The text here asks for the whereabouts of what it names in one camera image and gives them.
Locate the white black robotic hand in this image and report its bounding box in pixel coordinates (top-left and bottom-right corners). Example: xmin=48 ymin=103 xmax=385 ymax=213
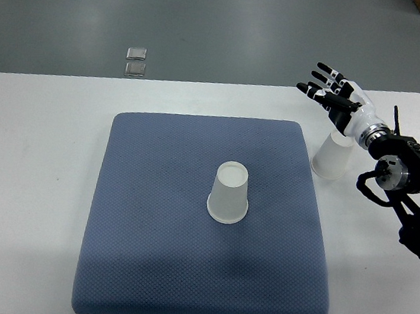
xmin=296 ymin=62 xmax=389 ymax=149

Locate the white paper cup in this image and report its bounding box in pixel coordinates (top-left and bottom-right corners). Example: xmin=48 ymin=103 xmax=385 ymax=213
xmin=310 ymin=129 xmax=355 ymax=180
xmin=206 ymin=161 xmax=249 ymax=224

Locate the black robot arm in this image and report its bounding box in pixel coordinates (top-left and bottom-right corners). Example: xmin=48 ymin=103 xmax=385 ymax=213
xmin=356 ymin=106 xmax=420 ymax=258

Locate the white paper cup on cushion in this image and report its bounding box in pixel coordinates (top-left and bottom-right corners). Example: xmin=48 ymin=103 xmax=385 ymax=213
xmin=206 ymin=161 xmax=249 ymax=224

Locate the blue fabric cushion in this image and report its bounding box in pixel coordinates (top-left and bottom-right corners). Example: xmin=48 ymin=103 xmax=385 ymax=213
xmin=72 ymin=113 xmax=329 ymax=314

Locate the upper metal floor plate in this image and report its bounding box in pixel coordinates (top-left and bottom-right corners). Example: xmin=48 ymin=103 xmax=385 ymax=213
xmin=126 ymin=47 xmax=147 ymax=61

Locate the metal floor plate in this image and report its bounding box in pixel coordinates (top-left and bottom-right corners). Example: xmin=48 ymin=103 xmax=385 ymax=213
xmin=124 ymin=62 xmax=146 ymax=77
xmin=126 ymin=47 xmax=147 ymax=61

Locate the lower metal floor plate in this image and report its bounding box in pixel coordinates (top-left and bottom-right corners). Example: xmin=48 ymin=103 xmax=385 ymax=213
xmin=124 ymin=62 xmax=146 ymax=77

